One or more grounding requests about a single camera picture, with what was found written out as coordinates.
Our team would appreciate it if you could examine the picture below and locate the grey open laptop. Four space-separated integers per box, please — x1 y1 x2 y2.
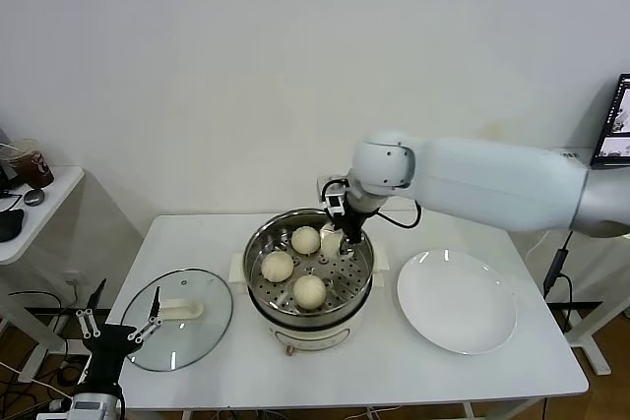
593 74 630 168

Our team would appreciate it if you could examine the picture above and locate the white wall outlet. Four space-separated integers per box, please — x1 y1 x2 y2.
63 270 83 308

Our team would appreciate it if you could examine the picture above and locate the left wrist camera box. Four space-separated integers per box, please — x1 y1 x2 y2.
68 392 122 420

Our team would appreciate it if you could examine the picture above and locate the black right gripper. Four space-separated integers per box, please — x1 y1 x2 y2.
339 206 368 256

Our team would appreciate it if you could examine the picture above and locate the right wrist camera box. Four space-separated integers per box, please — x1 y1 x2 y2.
317 174 351 217

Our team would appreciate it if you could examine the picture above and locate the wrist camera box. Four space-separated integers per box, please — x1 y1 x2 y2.
68 392 122 420
317 174 351 217

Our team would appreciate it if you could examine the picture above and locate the white laptop cable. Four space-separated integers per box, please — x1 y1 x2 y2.
524 231 548 263

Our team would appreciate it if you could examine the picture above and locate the black cable with adapter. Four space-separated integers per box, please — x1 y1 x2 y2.
542 227 577 335

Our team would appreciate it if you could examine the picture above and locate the stainless steel pot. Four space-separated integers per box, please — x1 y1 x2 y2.
243 209 376 319

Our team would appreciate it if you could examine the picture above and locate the plastic iced coffee cup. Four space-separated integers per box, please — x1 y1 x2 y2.
7 138 55 190

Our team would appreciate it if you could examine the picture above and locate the white steamed baozi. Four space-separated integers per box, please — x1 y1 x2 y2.
290 226 321 257
320 230 346 259
260 251 296 283
292 275 328 312

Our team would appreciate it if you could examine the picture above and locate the black floor cable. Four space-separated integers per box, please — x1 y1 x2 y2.
7 290 70 357

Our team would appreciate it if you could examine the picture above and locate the white round plate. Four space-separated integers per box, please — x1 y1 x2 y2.
397 248 519 355

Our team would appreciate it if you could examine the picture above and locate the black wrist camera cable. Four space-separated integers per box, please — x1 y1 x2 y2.
373 198 422 230

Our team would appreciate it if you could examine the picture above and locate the glass lid with white handle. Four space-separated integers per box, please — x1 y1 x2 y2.
119 269 234 373

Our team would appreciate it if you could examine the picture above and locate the white side table with cup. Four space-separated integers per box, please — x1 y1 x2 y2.
0 165 88 385

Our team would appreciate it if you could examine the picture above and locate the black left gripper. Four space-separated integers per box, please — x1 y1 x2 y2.
75 278 163 387

